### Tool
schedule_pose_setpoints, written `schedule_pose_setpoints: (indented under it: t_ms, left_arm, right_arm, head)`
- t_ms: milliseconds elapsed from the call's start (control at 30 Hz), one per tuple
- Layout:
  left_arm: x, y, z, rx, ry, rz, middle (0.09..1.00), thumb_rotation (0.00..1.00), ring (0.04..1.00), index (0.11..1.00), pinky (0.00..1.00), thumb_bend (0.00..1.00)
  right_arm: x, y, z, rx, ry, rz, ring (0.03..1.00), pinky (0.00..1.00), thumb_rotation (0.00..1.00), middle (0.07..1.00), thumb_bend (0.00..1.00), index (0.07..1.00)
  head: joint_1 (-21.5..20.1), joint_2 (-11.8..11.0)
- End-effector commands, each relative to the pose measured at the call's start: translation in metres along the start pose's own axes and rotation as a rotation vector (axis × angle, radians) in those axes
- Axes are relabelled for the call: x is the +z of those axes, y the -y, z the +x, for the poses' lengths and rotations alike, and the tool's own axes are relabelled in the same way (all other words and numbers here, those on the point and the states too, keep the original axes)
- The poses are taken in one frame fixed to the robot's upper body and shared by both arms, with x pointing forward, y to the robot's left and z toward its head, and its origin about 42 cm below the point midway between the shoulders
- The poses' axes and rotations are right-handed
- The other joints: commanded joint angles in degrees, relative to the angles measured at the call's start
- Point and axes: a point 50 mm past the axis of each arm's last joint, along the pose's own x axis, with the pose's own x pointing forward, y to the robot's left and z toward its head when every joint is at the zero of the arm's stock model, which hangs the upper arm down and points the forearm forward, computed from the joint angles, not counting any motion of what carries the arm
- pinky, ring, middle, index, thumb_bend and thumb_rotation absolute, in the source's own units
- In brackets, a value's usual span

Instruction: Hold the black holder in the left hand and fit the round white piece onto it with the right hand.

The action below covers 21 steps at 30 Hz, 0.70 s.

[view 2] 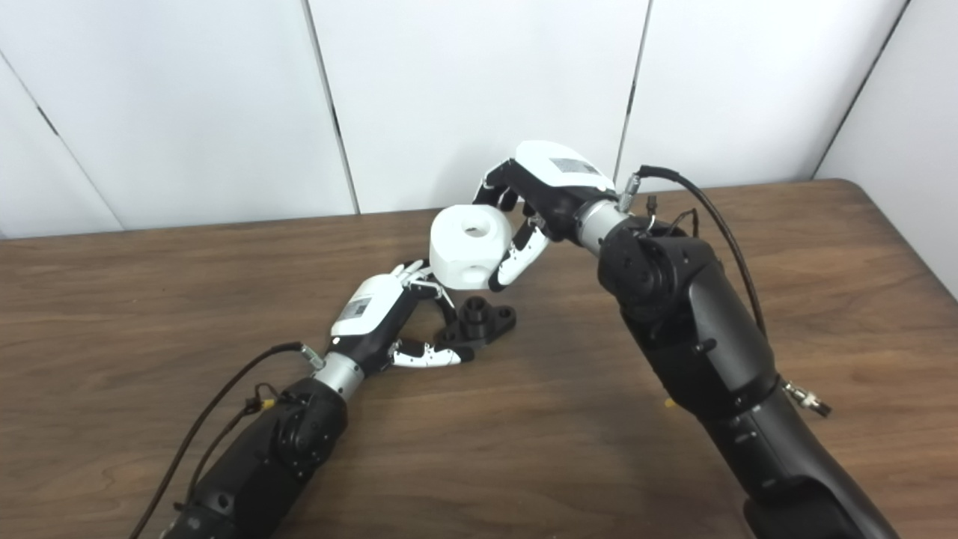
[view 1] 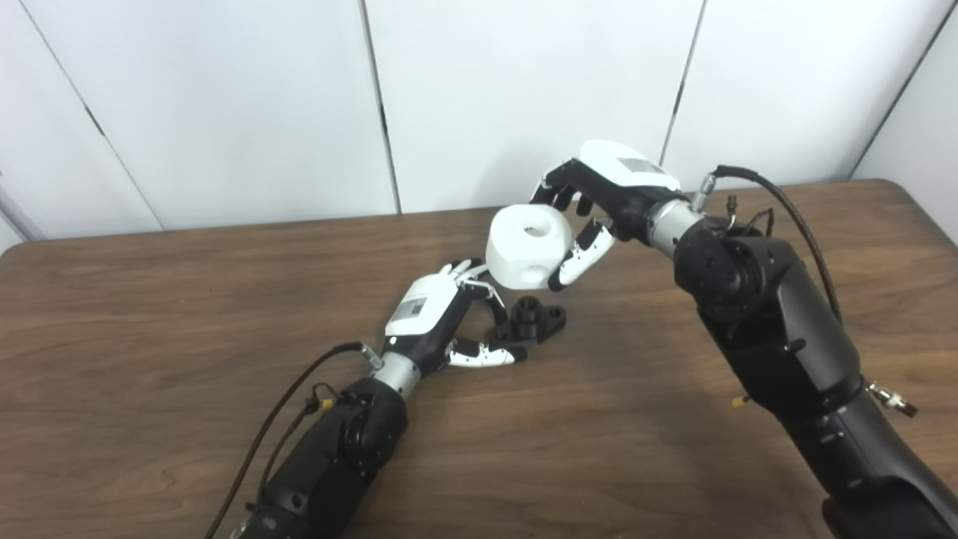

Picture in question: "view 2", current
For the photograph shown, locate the round white piece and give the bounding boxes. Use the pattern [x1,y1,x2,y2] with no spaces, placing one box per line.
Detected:
[429,205,516,291]

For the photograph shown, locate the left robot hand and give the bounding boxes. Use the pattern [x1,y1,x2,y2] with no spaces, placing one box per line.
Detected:
[326,260,475,375]

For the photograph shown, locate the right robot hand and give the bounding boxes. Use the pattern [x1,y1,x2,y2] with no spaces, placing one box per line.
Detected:
[472,140,628,293]

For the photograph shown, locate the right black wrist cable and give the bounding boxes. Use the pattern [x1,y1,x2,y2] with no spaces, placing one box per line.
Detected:
[618,165,833,418]

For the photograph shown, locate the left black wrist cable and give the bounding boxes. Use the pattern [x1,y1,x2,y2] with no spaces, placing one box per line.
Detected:
[127,342,326,539]

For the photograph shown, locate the black flanged holder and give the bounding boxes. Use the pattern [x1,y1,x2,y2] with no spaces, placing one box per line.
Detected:
[434,296,518,349]

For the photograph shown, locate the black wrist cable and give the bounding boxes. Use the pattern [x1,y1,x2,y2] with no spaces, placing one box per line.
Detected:
[127,342,326,539]
[618,165,833,418]

